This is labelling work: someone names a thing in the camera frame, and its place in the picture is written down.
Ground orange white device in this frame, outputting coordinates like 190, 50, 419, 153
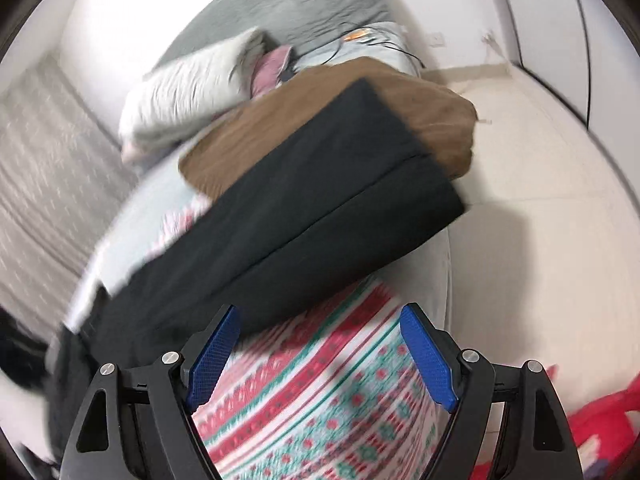
341, 27, 381, 46

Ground white pillow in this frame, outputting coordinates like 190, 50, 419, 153
119, 27, 268, 163

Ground grey blanket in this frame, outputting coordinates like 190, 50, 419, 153
150, 0, 393, 76

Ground pink cloth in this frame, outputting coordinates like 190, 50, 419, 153
250, 44, 296, 98

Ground beige patterned curtain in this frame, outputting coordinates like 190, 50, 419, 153
0, 52, 143, 331

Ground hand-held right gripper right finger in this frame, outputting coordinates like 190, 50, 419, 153
399, 303, 585, 480

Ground dark grey garment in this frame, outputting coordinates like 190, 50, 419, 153
47, 79, 467, 453

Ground brown folded garment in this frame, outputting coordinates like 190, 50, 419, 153
178, 56, 478, 198

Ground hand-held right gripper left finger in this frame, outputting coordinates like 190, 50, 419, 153
59, 304, 242, 480

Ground patterned red green blanket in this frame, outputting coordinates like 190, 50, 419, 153
145, 195, 458, 480

